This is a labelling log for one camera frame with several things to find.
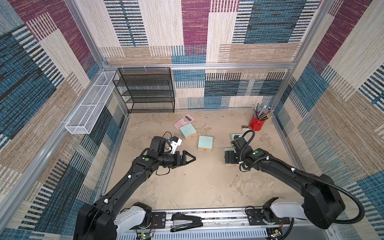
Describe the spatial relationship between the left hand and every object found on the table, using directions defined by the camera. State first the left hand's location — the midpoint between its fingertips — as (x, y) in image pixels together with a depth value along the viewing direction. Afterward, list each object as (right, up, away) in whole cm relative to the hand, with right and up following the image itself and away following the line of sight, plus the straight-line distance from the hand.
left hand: (190, 160), depth 75 cm
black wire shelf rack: (-33, +43, +34) cm, 64 cm away
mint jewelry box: (-2, +13, +30) cm, 33 cm away
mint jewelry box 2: (+9, +6, +25) cm, 27 cm away
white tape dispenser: (+38, +15, +33) cm, 53 cm away
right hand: (+25, -2, +13) cm, 28 cm away
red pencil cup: (+44, +18, +28) cm, 55 cm away
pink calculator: (-3, +22, +37) cm, 43 cm away
